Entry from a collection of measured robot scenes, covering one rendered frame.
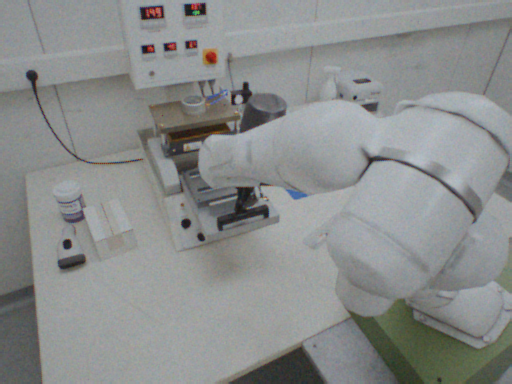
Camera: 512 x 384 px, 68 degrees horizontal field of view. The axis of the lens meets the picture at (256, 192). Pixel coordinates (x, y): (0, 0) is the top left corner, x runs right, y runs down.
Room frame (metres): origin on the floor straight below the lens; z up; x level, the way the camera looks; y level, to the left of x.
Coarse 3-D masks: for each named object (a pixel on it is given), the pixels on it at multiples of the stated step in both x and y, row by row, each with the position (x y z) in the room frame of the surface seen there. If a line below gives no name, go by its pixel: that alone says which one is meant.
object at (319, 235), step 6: (330, 222) 1.02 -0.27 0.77; (318, 228) 0.98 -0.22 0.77; (324, 228) 0.98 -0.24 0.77; (312, 234) 0.95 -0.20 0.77; (318, 234) 0.95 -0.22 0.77; (324, 234) 0.95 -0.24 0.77; (306, 240) 0.92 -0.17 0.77; (312, 240) 0.92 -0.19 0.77; (318, 240) 0.92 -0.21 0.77; (324, 240) 0.93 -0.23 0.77
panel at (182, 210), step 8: (176, 200) 0.94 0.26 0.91; (184, 200) 0.95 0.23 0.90; (176, 208) 0.93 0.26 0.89; (184, 208) 0.94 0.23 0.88; (176, 216) 0.92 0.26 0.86; (184, 216) 0.93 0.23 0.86; (192, 216) 0.94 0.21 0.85; (176, 224) 0.91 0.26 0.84; (192, 224) 0.92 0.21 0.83; (184, 232) 0.90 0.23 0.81; (192, 232) 0.91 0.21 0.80; (200, 232) 0.92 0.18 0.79; (184, 240) 0.89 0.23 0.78; (192, 240) 0.90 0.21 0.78; (184, 248) 0.88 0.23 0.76
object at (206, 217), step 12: (180, 180) 0.98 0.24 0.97; (192, 204) 0.86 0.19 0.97; (216, 204) 0.82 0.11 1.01; (228, 204) 0.83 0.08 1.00; (204, 216) 0.81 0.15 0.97; (216, 216) 0.81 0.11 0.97; (276, 216) 0.82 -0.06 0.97; (204, 228) 0.76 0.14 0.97; (216, 228) 0.76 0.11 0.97; (228, 228) 0.76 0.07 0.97; (240, 228) 0.77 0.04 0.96; (252, 228) 0.79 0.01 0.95; (216, 240) 0.74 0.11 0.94
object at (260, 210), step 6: (264, 204) 0.82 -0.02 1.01; (246, 210) 0.79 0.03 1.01; (252, 210) 0.79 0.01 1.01; (258, 210) 0.80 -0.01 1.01; (264, 210) 0.80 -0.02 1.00; (222, 216) 0.76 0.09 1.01; (228, 216) 0.76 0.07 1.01; (234, 216) 0.77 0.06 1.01; (240, 216) 0.77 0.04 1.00; (246, 216) 0.78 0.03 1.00; (252, 216) 0.79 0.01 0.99; (264, 216) 0.81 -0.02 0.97; (222, 222) 0.75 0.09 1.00; (228, 222) 0.76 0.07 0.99; (222, 228) 0.75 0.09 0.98
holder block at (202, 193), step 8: (184, 176) 0.96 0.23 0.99; (192, 176) 0.98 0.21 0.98; (200, 176) 0.98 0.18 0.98; (192, 184) 0.92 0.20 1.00; (200, 184) 0.92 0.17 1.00; (208, 184) 0.92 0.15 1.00; (192, 192) 0.88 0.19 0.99; (200, 192) 0.90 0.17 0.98; (208, 192) 0.90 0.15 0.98; (216, 192) 0.90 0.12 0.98; (224, 192) 0.89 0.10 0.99; (232, 192) 0.89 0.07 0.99; (200, 200) 0.85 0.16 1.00; (208, 200) 0.85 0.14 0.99; (216, 200) 0.86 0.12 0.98
